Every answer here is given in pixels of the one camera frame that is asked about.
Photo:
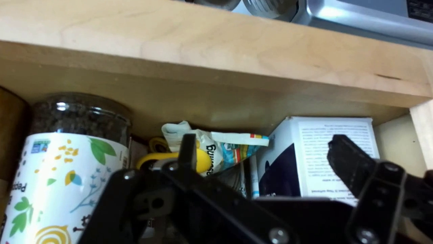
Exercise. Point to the light wooden cupboard body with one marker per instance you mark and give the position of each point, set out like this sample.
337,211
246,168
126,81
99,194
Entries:
180,45

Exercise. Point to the colourful printed snack bag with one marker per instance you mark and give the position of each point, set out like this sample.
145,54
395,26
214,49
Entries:
230,150

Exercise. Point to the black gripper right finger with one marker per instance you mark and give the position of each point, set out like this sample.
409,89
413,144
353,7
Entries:
387,203

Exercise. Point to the white and navy box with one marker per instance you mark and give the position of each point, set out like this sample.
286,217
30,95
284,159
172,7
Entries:
329,136

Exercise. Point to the yellow bag clip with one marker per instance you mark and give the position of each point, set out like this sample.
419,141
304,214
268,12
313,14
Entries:
156,157

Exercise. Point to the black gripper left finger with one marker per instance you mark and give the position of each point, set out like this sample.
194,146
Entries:
189,198

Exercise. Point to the jar with floral label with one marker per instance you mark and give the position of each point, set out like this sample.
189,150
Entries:
58,180

